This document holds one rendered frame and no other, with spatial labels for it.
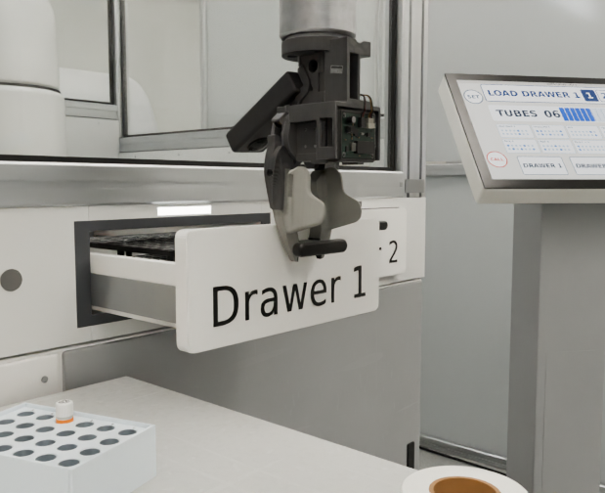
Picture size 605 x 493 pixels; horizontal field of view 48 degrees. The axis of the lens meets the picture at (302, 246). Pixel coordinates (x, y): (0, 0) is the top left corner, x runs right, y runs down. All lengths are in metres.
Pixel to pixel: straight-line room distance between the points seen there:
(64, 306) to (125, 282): 0.08
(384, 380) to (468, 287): 1.29
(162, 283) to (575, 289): 1.04
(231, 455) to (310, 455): 0.06
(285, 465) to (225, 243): 0.21
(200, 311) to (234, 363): 0.30
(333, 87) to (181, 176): 0.25
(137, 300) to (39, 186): 0.15
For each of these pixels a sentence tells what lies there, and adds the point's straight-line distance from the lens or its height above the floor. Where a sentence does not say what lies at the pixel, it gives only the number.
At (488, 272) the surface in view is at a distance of 2.40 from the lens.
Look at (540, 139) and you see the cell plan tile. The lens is 1.42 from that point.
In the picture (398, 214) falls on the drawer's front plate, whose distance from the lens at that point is 1.14.
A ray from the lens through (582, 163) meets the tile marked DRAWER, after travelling 1.42.
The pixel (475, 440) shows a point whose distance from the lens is 2.56.
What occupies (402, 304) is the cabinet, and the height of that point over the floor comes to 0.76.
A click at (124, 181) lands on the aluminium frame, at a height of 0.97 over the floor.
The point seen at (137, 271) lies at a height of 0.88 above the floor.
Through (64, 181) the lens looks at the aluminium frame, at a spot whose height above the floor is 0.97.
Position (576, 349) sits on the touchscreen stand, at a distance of 1.55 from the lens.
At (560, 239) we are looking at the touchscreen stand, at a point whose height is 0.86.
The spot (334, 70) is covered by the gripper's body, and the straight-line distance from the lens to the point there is 0.65.
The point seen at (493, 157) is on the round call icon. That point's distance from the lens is 1.34.
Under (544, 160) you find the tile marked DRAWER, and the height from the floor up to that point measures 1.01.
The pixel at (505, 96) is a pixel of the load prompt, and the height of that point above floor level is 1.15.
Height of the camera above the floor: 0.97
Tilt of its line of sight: 5 degrees down
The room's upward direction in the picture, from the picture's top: straight up
